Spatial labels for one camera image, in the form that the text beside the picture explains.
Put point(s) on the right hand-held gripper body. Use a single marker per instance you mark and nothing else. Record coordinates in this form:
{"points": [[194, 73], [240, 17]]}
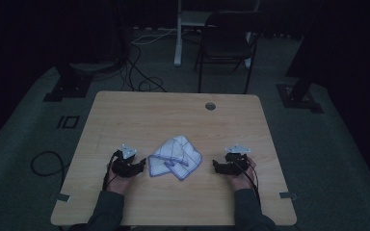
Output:
{"points": [[236, 163]]}

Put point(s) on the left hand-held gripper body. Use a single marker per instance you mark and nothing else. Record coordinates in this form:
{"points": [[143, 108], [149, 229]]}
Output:
{"points": [[123, 165]]}

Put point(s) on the white cloth with blue lines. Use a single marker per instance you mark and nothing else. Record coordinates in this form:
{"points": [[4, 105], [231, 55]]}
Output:
{"points": [[176, 157]]}

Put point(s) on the person's right hand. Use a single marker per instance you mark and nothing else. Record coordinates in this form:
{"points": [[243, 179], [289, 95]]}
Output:
{"points": [[242, 181]]}

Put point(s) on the person's left hand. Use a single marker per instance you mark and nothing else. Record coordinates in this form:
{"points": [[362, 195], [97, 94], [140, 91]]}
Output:
{"points": [[118, 183]]}

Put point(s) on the round grey table grommet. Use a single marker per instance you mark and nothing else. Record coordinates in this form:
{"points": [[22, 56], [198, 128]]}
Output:
{"points": [[210, 106]]}

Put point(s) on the grey tape piece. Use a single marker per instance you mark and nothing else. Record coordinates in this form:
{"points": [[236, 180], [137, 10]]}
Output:
{"points": [[63, 197], [288, 195]]}

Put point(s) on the black stand with square base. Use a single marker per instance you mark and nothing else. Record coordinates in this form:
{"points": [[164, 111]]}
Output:
{"points": [[70, 85], [298, 93]]}

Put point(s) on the round grey stand base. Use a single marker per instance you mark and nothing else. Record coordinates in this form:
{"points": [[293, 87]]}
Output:
{"points": [[91, 66]]}

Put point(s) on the black folding chair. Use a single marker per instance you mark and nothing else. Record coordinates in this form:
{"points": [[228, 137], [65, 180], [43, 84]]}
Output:
{"points": [[226, 45]]}

